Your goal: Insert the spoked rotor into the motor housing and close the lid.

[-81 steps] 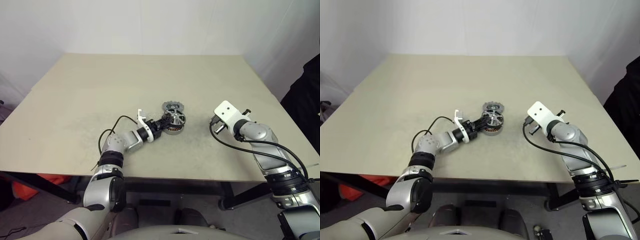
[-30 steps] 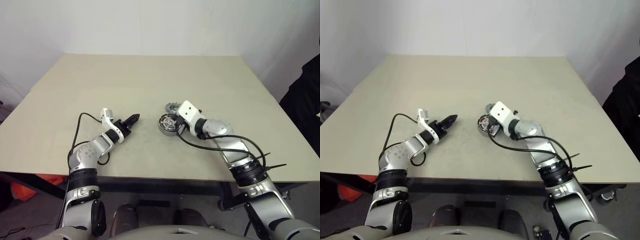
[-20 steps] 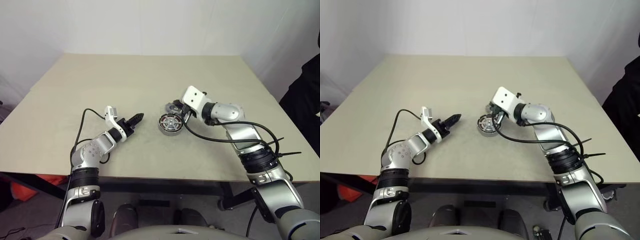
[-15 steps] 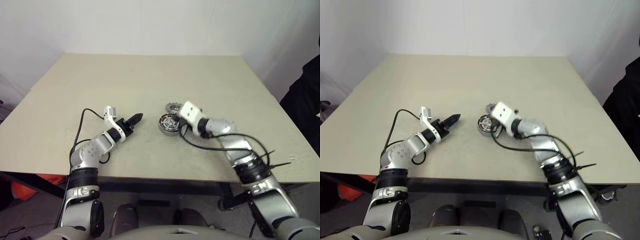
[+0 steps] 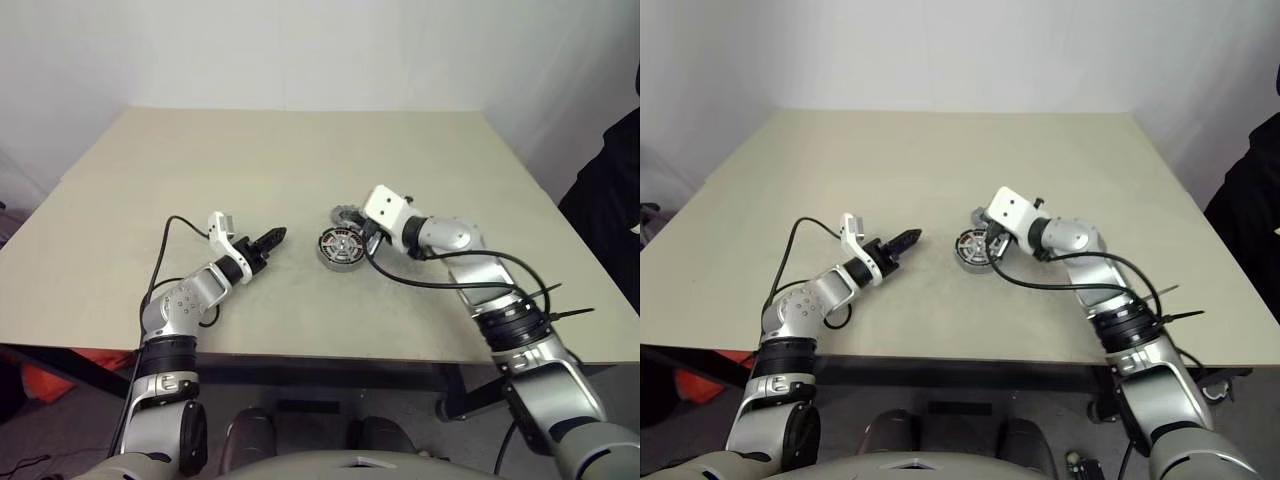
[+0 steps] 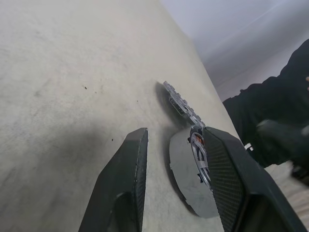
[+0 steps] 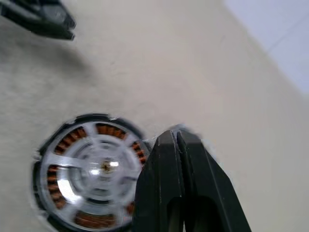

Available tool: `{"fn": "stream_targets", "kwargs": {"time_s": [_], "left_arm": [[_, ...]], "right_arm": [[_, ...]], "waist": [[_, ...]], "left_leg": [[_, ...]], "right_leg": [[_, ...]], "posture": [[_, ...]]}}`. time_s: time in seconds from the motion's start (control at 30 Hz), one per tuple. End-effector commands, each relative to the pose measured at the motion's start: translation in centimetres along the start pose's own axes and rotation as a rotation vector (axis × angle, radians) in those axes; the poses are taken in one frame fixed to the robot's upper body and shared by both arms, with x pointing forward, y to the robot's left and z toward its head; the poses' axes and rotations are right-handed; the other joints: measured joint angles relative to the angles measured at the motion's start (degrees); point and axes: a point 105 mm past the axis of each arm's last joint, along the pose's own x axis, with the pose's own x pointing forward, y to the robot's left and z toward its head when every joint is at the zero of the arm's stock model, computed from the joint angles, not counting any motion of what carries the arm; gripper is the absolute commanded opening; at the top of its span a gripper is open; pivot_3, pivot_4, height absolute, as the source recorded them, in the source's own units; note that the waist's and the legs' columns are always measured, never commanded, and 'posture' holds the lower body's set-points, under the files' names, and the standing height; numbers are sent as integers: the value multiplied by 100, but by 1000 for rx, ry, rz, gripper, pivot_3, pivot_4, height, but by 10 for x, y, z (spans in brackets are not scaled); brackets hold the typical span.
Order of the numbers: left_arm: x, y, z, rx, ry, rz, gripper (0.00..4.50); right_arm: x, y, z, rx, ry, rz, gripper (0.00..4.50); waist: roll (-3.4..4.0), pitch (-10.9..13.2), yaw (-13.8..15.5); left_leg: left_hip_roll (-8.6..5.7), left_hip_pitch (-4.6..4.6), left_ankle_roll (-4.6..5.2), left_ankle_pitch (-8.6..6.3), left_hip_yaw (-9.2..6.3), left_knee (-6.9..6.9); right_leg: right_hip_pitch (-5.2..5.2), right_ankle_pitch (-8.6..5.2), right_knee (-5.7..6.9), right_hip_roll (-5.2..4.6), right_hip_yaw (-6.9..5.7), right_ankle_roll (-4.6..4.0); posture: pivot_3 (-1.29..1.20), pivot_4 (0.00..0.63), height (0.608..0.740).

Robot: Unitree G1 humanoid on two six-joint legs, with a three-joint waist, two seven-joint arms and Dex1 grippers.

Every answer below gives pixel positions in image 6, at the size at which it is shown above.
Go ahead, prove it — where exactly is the black rotor ring wheel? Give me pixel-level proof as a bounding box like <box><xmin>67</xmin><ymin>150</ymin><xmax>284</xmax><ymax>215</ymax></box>
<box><xmin>190</xmin><ymin>127</ymin><xmax>211</xmax><ymax>188</ymax></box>

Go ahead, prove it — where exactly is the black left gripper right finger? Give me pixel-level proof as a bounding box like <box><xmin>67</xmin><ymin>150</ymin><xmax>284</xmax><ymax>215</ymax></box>
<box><xmin>203</xmin><ymin>127</ymin><xmax>309</xmax><ymax>232</ymax></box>

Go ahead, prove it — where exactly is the grey round metal disc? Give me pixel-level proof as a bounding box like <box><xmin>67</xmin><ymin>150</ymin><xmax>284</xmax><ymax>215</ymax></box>
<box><xmin>169</xmin><ymin>125</ymin><xmax>220</xmax><ymax>218</ymax></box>

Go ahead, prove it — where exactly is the grey toothed metal strip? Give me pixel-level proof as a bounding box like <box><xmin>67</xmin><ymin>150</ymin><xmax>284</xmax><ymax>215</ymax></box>
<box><xmin>162</xmin><ymin>81</ymin><xmax>206</xmax><ymax>129</ymax></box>

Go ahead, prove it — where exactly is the person in black clothing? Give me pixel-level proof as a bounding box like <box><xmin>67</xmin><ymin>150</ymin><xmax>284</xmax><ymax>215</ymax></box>
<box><xmin>222</xmin><ymin>40</ymin><xmax>309</xmax><ymax>187</ymax></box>

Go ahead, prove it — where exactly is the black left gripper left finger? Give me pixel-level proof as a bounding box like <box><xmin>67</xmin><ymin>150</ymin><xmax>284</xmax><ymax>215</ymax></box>
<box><xmin>78</xmin><ymin>127</ymin><xmax>149</xmax><ymax>232</ymax></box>

